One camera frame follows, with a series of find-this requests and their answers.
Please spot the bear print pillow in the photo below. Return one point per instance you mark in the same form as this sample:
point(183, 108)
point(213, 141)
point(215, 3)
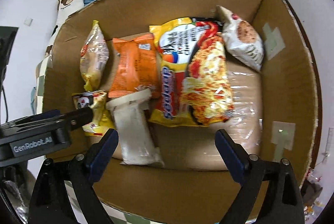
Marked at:
point(65, 8)

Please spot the black monitor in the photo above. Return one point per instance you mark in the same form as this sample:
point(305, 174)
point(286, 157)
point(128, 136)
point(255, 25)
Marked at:
point(7, 37)

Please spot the wall socket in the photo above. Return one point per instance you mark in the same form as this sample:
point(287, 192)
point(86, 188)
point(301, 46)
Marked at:
point(28, 21)

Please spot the orange snack packet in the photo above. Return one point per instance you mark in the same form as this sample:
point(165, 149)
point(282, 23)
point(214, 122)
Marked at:
point(136, 68)

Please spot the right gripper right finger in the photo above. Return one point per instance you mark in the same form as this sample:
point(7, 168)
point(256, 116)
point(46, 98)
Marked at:
point(282, 202)

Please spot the white wrapped cracker pack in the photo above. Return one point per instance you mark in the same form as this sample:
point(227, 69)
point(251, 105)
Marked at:
point(137, 146)

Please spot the yellow cheese ramen packet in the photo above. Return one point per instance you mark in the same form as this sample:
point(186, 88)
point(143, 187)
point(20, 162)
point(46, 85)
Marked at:
point(195, 90)

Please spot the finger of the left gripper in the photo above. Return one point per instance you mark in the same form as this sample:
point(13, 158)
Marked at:
point(78, 118)

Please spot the green white checkered blanket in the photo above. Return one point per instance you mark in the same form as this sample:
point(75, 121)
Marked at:
point(117, 216)

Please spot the clear yellow pastry bag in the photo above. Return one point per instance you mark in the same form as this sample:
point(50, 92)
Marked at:
point(93, 58)

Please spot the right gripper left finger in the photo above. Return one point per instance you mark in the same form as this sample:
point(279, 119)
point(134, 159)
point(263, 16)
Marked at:
point(50, 202)

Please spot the white cookie snack bag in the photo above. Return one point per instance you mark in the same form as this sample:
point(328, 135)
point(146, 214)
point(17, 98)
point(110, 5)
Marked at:
point(241, 39)

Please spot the yellow panda snack bag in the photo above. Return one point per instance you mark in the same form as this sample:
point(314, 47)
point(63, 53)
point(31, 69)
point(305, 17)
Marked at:
point(96, 100)

